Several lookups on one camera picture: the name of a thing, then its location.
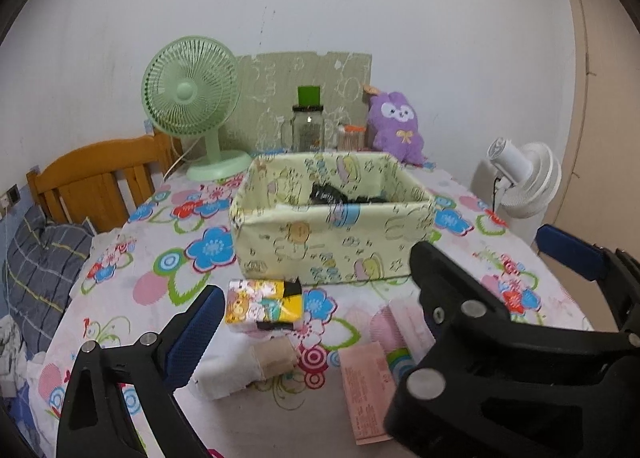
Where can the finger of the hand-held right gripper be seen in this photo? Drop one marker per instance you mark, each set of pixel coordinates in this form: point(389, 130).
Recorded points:
point(570, 253)
point(465, 363)

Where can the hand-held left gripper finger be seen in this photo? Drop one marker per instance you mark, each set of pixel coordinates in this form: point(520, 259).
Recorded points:
point(192, 338)

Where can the white toilet paper roll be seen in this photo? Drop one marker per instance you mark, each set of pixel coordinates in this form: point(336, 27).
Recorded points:
point(225, 370)

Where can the colourful tissue packet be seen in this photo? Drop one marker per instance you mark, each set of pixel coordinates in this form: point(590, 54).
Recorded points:
point(255, 305)

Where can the clear pink packet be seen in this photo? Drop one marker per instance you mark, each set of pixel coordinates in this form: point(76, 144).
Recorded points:
point(400, 325)

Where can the yellow-green patterned storage box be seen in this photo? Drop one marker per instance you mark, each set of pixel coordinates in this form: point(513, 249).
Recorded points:
point(300, 243)

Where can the black plastic bag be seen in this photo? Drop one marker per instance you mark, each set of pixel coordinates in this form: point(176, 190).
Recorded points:
point(330, 194)

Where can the white fan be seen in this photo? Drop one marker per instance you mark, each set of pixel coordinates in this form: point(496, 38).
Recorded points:
point(525, 173)

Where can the pink paper slip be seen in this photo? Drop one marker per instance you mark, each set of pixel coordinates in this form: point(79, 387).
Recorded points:
point(367, 393)

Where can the grey plaid pillow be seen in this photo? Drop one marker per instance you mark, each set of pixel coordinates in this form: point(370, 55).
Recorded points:
point(40, 268)

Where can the crumpled white cloth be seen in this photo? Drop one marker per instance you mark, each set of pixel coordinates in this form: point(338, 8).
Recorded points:
point(12, 353)

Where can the wooden headboard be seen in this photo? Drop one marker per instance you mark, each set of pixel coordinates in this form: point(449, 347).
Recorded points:
point(95, 178)

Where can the blue bed sheet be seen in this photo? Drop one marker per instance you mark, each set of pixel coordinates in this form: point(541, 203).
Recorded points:
point(25, 423)

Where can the beige door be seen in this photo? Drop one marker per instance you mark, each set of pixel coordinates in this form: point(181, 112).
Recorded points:
point(610, 63)

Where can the purple plush bunny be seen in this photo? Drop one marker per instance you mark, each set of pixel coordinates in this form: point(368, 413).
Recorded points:
point(397, 128)

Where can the glass jar with green lid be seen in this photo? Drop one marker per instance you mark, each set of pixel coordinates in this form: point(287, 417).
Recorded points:
point(307, 128)

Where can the small jar with orange lid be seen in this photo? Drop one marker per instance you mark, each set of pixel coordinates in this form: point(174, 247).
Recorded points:
point(350, 138)

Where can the green desk fan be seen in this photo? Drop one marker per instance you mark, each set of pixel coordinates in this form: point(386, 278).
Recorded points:
point(185, 88)

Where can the green patterned board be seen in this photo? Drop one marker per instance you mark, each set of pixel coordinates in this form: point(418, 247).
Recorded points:
point(280, 73)

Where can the wall socket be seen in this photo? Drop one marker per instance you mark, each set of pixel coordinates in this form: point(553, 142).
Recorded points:
point(12, 194)

